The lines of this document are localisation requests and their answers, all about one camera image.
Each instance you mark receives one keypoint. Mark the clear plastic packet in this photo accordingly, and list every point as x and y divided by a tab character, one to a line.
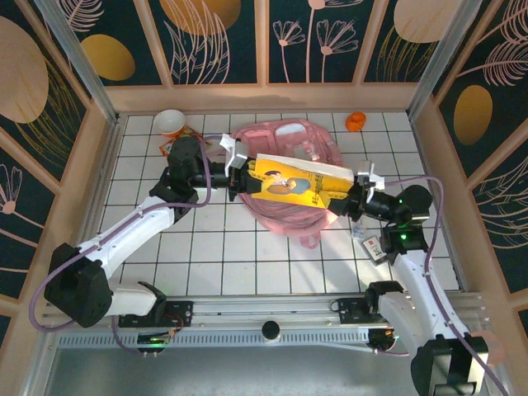
359	229

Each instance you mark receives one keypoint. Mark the yellow cartoon cover book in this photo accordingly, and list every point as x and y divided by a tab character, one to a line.
288	181

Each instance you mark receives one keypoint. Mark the pink student backpack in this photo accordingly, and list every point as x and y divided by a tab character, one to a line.
284	222

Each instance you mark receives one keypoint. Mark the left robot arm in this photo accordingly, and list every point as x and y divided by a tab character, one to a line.
136	224

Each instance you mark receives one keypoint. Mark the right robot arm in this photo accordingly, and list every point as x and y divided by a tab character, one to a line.
429	305

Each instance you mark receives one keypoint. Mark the red snack packet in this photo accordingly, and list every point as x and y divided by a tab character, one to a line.
187	134

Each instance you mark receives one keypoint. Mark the white bowl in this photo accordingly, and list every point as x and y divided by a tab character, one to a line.
170	121

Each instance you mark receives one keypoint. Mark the black white card package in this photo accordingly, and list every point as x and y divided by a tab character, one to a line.
374	249

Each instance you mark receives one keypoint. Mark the small orange cup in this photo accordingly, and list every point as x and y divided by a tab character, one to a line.
355	121

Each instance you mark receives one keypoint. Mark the small electronics board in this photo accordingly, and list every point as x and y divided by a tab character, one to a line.
381	339
153	339

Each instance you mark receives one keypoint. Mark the black round knob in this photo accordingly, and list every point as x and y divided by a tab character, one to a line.
271	330

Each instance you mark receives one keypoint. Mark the translucent pink cylinder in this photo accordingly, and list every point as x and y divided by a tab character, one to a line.
493	346

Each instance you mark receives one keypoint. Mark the grey metal sheet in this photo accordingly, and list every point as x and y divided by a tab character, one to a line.
247	375

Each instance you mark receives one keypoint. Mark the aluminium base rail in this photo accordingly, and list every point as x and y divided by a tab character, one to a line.
255	307

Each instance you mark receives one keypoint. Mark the aluminium frame post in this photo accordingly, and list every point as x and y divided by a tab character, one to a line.
440	62
82	62

